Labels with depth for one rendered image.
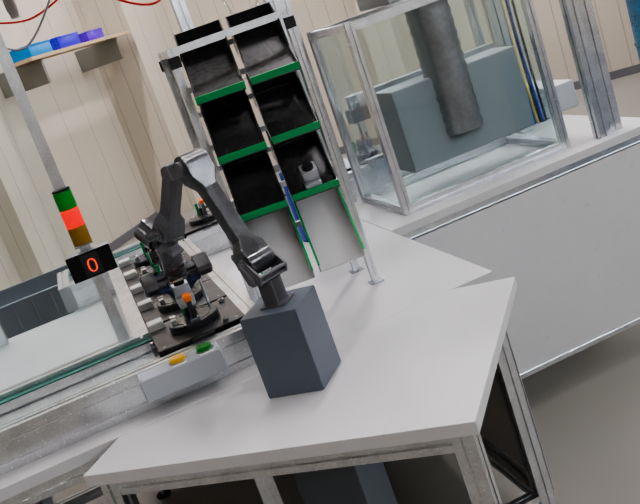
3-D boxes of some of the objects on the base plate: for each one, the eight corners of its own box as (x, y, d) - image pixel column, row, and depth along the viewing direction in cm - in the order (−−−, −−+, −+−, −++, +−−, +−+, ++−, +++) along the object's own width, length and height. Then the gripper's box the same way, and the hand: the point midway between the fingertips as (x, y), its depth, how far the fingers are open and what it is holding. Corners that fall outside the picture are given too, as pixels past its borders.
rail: (283, 351, 230) (268, 313, 227) (-61, 502, 211) (-82, 463, 208) (277, 345, 235) (263, 308, 232) (-59, 493, 216) (-79, 454, 213)
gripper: (139, 279, 225) (153, 314, 237) (208, 251, 229) (218, 287, 241) (132, 262, 228) (145, 297, 241) (200, 235, 233) (210, 271, 245)
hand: (179, 284), depth 238 cm, fingers closed on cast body, 4 cm apart
